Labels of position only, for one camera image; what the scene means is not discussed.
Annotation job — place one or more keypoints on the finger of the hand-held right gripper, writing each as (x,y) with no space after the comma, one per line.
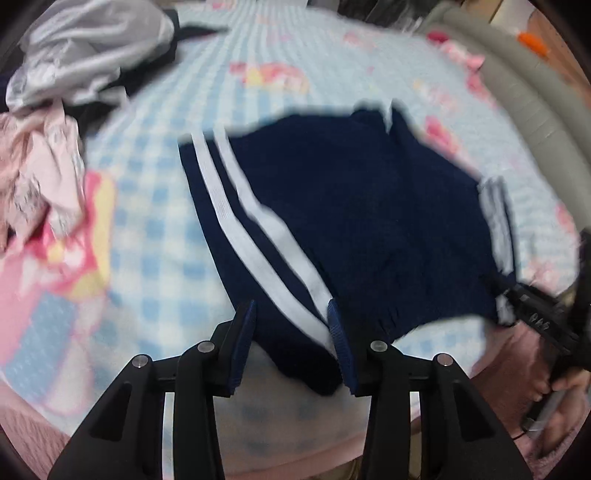
(505,287)

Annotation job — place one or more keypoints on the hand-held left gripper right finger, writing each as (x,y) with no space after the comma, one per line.
(342,350)

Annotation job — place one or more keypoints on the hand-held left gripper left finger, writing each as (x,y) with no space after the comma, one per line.
(244,346)

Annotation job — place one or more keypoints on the navy pants with white stripes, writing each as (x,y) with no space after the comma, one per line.
(346,207)

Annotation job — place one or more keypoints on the person's right forearm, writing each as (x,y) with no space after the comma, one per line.
(563,450)

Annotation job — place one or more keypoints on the person's right hand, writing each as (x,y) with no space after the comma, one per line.
(570,383)

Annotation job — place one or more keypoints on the blue checkered printed blanket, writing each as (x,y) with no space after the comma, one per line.
(152,258)

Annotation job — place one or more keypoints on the pink bed sheet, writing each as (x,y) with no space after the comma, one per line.
(27,434)

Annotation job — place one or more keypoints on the orange object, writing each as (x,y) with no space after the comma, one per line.
(532,44)

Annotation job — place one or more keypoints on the pink garment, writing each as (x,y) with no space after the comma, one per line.
(41,175)

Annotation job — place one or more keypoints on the dark garment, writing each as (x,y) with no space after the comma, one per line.
(138,78)

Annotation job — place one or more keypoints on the dark clutter pile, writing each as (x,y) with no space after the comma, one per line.
(383,9)

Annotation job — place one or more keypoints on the grey white garment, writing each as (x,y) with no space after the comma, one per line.
(92,46)

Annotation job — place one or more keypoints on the grey padded bed frame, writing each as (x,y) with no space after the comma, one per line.
(531,101)

